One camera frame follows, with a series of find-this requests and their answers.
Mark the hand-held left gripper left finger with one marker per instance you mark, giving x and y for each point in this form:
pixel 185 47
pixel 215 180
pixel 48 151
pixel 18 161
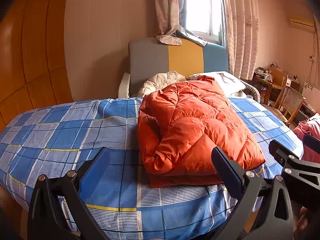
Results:
pixel 93 173

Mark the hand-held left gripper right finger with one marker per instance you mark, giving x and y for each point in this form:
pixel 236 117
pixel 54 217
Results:
pixel 228 173

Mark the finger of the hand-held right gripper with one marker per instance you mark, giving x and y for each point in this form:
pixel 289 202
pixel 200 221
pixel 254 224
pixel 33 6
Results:
pixel 312 145
pixel 282 151

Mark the orange down jacket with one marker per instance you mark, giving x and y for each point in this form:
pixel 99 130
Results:
pixel 195 130

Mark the person's right hand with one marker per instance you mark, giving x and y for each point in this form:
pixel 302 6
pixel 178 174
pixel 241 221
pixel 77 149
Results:
pixel 301 226

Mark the pink ruffled blanket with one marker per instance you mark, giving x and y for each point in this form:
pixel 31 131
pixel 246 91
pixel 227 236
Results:
pixel 310 128

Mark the blue plaid bed sheet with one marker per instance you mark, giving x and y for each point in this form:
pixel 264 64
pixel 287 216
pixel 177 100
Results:
pixel 75 135

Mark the wicker chair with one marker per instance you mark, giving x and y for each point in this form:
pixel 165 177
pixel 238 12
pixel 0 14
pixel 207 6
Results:
pixel 290 101

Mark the white cabinet with leaf decals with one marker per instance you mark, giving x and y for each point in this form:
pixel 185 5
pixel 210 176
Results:
pixel 310 92

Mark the cluttered wooden desk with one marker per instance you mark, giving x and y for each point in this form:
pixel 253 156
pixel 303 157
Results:
pixel 272 86

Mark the white deer print pillow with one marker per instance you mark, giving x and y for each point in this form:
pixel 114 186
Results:
pixel 230 82

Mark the beige quilted jacket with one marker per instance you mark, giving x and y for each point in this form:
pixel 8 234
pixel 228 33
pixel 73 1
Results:
pixel 160 82

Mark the grey yellow blue headboard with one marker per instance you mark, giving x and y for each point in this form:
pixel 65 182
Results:
pixel 147 65

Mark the long beige patterned curtain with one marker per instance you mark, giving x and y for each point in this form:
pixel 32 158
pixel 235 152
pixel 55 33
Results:
pixel 242 30

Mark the orange wooden wardrobe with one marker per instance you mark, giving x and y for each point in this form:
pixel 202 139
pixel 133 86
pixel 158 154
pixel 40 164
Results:
pixel 32 55

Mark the bright window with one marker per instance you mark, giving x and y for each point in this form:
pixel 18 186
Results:
pixel 200 7

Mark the short beige patterned curtain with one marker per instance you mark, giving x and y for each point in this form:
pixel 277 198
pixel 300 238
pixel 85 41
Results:
pixel 166 7

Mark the grey padded bed rail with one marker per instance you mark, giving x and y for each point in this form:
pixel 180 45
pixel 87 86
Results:
pixel 253 91

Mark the white bed rail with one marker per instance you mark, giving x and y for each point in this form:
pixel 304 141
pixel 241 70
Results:
pixel 123 86

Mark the wall air conditioner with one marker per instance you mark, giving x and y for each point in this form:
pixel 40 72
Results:
pixel 301 23

